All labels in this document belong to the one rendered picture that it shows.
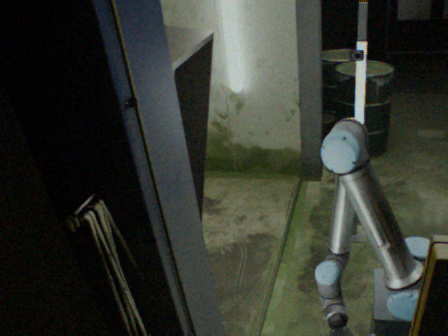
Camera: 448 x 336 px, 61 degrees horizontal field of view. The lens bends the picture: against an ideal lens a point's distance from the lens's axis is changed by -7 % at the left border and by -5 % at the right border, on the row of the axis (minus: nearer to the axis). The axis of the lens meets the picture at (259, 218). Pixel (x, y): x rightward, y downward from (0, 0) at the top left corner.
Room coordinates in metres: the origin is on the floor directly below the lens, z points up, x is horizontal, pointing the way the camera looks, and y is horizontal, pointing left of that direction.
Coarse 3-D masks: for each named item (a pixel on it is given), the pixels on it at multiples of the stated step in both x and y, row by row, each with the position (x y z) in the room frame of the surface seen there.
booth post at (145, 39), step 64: (0, 0) 0.54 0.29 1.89; (64, 0) 0.52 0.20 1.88; (128, 0) 0.58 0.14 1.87; (0, 64) 0.55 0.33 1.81; (64, 64) 0.52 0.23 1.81; (64, 128) 0.53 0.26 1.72; (128, 128) 0.51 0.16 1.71; (64, 192) 0.55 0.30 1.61; (128, 192) 0.51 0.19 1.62; (192, 192) 0.66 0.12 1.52; (128, 256) 0.52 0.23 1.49; (192, 256) 0.61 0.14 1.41; (128, 320) 0.54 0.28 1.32
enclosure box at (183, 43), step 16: (176, 32) 1.75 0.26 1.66; (192, 32) 1.78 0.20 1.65; (208, 32) 1.81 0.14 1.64; (176, 48) 1.47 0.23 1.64; (192, 48) 1.50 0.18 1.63; (208, 48) 1.86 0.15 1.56; (176, 64) 1.31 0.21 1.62; (192, 64) 1.88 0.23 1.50; (208, 64) 1.86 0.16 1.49; (176, 80) 1.89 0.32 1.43; (192, 80) 1.88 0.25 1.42; (208, 80) 1.86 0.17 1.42; (192, 96) 1.88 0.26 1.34; (208, 96) 1.86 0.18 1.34; (192, 112) 1.88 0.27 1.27; (208, 112) 1.86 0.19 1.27; (192, 128) 1.88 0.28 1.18; (192, 144) 1.89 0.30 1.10; (192, 160) 1.89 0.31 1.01; (192, 176) 1.89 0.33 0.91
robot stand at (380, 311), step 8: (376, 272) 1.31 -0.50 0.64; (376, 280) 1.26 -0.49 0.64; (376, 288) 1.21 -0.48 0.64; (384, 288) 1.21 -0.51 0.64; (376, 296) 1.17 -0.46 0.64; (384, 296) 1.16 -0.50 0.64; (376, 304) 1.12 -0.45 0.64; (384, 304) 1.12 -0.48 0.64; (376, 312) 1.08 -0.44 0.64; (384, 312) 1.07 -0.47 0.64; (376, 320) 1.04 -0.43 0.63; (384, 320) 1.03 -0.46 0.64; (392, 320) 1.03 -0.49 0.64; (400, 320) 1.02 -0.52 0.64; (376, 328) 1.08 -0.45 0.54; (384, 328) 1.05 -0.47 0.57; (392, 328) 1.04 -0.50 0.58; (400, 328) 1.03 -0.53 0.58; (408, 328) 1.02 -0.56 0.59
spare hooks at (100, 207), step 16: (96, 192) 0.51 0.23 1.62; (80, 208) 0.47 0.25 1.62; (96, 208) 0.48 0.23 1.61; (96, 224) 0.47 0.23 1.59; (112, 224) 0.50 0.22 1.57; (96, 240) 0.46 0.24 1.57; (112, 240) 0.50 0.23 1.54; (112, 256) 0.49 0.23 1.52; (112, 288) 0.47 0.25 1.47; (128, 304) 0.49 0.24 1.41
